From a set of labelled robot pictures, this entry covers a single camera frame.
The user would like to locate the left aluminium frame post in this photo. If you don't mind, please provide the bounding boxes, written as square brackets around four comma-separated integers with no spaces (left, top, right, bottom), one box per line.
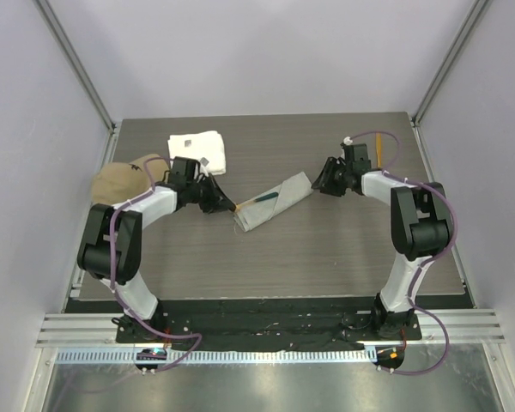
[34,0,118,131]

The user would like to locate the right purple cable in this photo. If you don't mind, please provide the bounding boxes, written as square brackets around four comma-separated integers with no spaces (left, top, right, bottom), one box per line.
[347,130,457,376]

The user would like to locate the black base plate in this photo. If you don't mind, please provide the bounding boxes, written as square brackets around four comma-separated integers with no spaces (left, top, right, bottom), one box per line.
[112,297,422,352]

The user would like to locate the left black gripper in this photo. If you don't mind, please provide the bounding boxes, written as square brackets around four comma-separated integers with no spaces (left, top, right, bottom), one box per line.
[186,173,235,215]

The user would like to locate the white folded towel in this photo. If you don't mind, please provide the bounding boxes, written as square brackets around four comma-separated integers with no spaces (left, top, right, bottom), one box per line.
[167,130,227,175]

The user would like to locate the aluminium frame post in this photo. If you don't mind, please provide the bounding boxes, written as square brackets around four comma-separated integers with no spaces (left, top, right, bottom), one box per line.
[34,0,118,131]
[411,0,492,127]

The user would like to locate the green handled wooden spoon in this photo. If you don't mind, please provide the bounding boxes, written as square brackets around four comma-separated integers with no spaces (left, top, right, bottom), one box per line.
[235,191,279,211]

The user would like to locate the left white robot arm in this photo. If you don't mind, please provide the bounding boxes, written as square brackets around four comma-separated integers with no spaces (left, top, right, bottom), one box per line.
[77,154,236,342]

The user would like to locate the grey cloth napkin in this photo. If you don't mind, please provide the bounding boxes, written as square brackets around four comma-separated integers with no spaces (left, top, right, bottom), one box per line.
[233,172,312,232]

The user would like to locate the perforated cable duct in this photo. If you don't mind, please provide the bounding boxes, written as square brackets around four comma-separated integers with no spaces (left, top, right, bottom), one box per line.
[55,347,377,365]

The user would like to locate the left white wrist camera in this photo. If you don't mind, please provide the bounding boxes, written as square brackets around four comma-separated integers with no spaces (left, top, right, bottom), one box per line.
[199,157,209,175]

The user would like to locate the right aluminium frame post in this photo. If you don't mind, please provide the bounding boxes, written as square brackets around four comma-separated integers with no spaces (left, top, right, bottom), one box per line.
[411,0,492,127]

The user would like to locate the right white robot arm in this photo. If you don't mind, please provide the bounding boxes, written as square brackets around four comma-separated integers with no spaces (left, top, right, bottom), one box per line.
[312,137,455,339]

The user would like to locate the yellow wooden knife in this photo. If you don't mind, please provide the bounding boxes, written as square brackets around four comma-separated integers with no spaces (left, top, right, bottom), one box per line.
[375,133,383,167]

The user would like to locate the tan baseball cap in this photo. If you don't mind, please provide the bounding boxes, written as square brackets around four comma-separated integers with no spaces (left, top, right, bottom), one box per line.
[91,154,169,205]

